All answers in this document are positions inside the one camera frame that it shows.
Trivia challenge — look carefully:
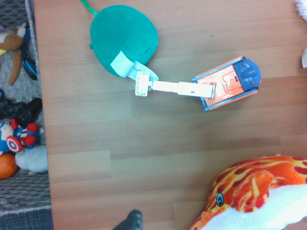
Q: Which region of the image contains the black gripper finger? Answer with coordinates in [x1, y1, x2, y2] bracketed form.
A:
[112, 209, 143, 230]

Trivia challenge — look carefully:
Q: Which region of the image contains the grey woven basket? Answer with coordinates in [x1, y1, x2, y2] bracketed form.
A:
[0, 0, 54, 230]

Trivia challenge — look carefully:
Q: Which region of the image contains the grey plush toy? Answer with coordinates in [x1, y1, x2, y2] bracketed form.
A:
[15, 145, 48, 175]

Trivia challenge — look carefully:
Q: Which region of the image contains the orange blue toy truck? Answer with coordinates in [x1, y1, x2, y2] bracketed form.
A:
[135, 56, 262, 113]

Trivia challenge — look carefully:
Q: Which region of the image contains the green round plush toy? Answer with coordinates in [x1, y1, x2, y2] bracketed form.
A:
[80, 0, 159, 81]

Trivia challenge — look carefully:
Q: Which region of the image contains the blue black toy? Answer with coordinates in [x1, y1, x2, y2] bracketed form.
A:
[18, 26, 38, 81]

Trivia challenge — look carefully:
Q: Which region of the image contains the orange flame pattern plush fish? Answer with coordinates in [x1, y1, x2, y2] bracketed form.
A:
[189, 155, 307, 230]

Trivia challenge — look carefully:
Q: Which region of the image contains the orange ball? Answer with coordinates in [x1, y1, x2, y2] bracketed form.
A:
[0, 153, 19, 180]

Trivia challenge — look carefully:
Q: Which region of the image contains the Captain America plush figure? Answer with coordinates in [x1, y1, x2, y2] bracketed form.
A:
[0, 119, 44, 156]

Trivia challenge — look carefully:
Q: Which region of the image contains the black game controller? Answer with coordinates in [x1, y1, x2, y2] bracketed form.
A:
[0, 89, 43, 128]

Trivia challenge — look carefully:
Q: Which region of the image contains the brown white plush animal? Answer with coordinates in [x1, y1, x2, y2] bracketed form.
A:
[0, 22, 27, 86]

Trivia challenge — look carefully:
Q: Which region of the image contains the white fluffy plush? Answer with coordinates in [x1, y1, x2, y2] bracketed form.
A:
[294, 0, 307, 23]

